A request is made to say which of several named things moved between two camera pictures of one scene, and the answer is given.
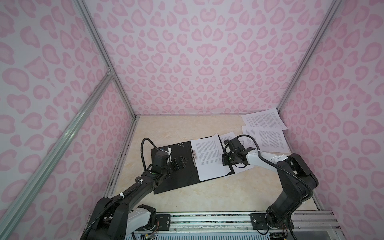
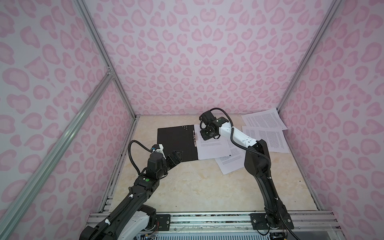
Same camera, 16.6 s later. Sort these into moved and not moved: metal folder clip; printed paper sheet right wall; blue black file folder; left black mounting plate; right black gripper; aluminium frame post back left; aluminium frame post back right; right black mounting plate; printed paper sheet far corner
Moved: blue black file folder; right black gripper; metal folder clip
Not moved: printed paper sheet far corner; printed paper sheet right wall; aluminium frame post back left; aluminium frame post back right; left black mounting plate; right black mounting plate
